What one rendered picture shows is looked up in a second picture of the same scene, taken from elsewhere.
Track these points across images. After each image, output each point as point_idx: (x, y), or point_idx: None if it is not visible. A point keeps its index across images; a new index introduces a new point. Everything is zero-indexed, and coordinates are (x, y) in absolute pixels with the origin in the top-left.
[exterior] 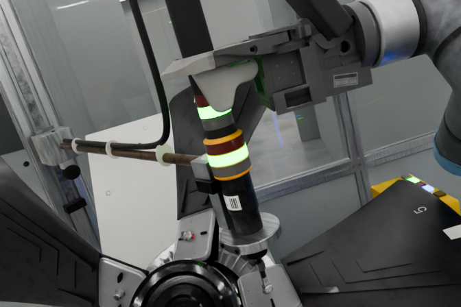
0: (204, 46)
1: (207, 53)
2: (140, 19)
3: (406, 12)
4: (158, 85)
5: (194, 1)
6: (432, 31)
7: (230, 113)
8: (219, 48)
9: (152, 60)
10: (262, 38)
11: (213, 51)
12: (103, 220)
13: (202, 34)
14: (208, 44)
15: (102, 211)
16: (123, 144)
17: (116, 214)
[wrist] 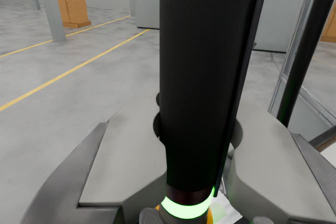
0: (161, 107)
1: (113, 115)
2: None
3: None
4: (280, 104)
5: (167, 6)
6: None
7: (168, 214)
8: (123, 133)
9: (293, 69)
10: (19, 223)
11: (115, 122)
12: (322, 155)
13: (162, 86)
14: (169, 112)
15: (331, 150)
16: (333, 127)
17: (332, 163)
